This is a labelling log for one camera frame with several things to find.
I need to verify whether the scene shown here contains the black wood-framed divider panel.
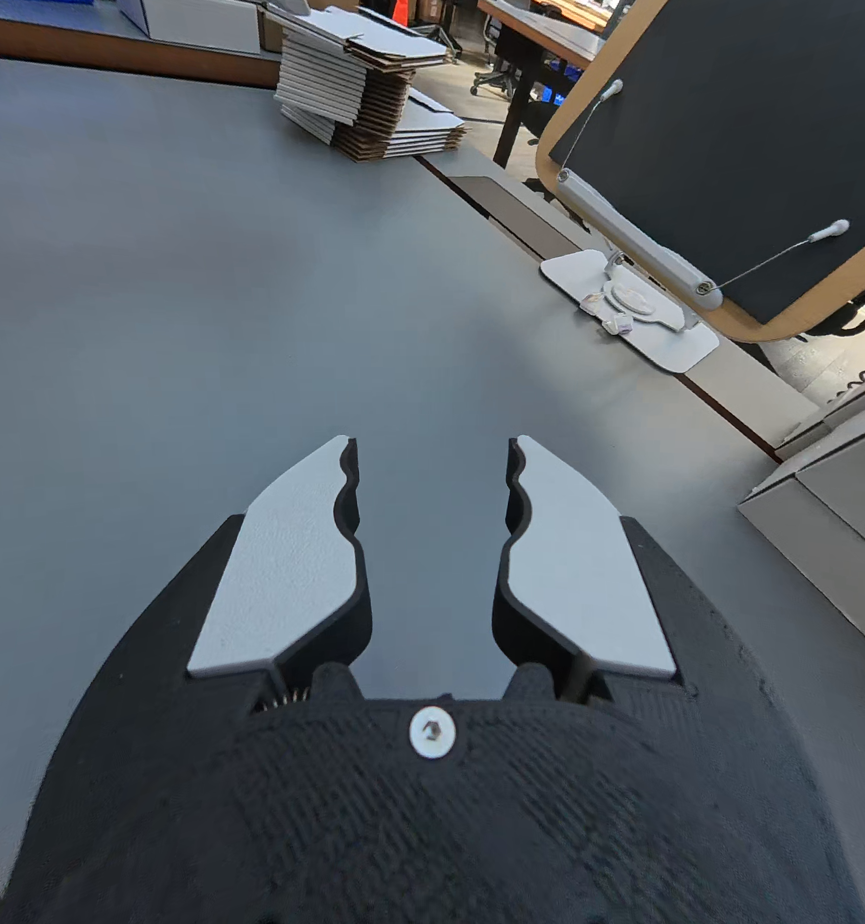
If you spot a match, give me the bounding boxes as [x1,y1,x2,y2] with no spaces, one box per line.
[535,0,865,345]

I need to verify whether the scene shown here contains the blue storage bin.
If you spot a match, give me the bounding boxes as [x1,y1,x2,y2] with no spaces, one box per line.
[539,61,586,107]

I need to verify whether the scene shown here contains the stack of flat cardboard sheets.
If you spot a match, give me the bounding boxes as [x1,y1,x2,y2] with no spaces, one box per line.
[262,0,471,163]

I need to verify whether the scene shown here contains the small clear wrapper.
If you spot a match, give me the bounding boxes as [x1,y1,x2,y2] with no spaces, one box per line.
[579,287,634,336]

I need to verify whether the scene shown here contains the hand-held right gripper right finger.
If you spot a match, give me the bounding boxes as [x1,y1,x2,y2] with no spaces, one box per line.
[491,435,679,703]

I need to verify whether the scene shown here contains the white carton with blue side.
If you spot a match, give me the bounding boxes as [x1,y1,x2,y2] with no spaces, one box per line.
[118,0,264,56]

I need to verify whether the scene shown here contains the wooden-top table with black legs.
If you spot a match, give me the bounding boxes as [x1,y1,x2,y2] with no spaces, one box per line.
[477,0,608,169]

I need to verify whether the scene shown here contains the white folded cardboard box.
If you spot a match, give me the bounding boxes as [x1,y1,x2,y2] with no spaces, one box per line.
[795,415,865,565]
[774,372,865,463]
[737,451,865,645]

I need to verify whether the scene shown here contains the white metal panel stand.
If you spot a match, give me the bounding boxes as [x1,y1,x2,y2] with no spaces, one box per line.
[539,169,724,375]

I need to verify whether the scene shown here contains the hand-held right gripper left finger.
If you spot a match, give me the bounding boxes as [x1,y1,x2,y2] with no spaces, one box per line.
[185,435,373,697]

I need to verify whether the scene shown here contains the black office chair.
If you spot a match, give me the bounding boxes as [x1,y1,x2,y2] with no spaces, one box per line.
[470,27,521,99]

